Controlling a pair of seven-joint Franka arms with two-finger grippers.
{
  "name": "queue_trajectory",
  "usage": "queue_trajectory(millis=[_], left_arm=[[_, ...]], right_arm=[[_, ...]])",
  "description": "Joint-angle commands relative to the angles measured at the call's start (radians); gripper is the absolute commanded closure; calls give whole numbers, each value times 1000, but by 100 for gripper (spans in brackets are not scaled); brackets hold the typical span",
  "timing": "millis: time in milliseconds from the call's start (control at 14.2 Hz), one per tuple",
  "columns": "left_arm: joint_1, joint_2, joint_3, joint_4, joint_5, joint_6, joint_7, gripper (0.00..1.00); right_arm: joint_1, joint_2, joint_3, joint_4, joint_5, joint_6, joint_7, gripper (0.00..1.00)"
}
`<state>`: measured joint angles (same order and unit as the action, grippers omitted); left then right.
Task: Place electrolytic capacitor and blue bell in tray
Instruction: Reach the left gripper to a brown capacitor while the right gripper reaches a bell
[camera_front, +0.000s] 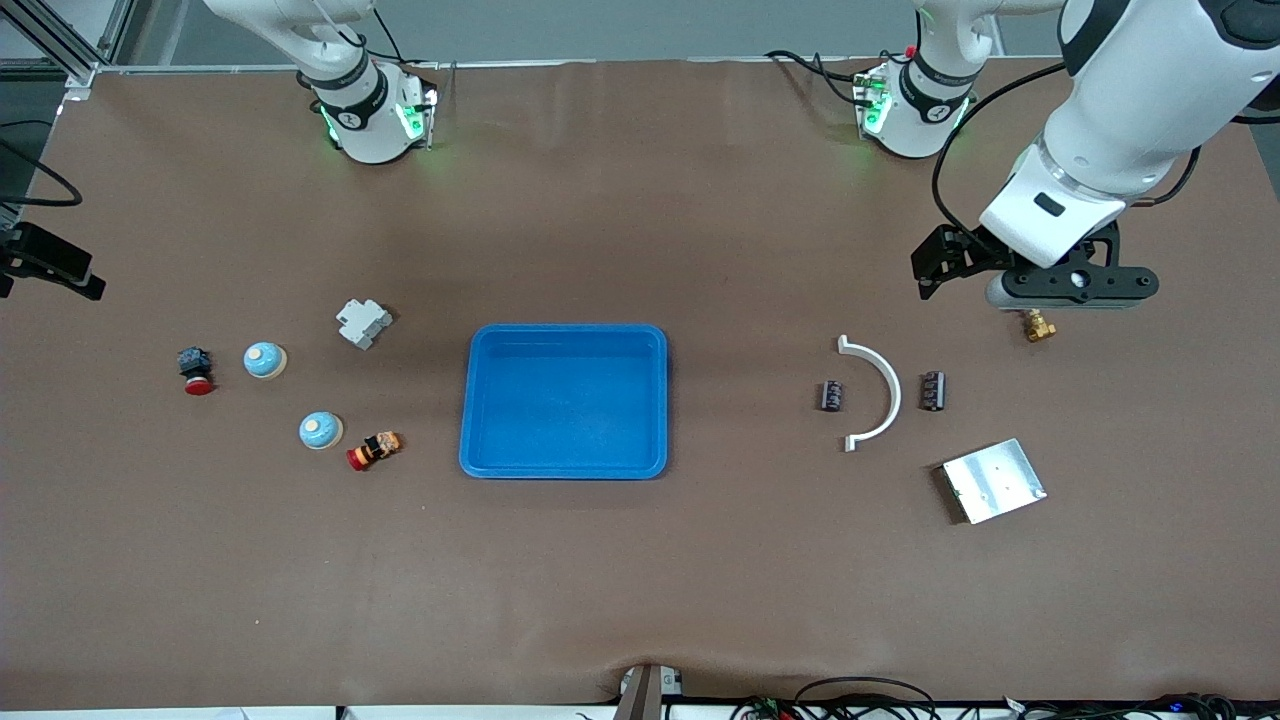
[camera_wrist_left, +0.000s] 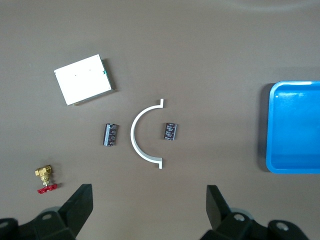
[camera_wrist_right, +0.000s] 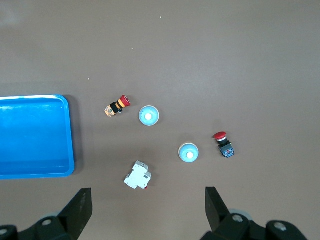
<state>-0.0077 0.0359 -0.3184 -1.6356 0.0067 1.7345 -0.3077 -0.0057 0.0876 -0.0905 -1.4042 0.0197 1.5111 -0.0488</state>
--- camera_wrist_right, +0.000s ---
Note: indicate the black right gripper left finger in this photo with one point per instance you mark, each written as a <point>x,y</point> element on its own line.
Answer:
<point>72,215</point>

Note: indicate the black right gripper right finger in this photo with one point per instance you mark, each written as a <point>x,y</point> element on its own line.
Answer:
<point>220,220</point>

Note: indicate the blue service bell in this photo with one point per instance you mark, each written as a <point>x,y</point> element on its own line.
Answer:
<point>149,116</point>
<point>188,153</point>

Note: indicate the blue plastic tray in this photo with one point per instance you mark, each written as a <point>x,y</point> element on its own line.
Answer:
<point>32,137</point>

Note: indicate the red mushroom button black base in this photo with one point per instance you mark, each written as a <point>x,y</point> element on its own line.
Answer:
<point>225,146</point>

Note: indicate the white circuit breaker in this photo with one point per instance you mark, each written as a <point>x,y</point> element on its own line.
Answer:
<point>137,175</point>

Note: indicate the red yellow emergency stop button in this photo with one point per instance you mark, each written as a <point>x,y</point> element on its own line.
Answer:
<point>117,106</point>

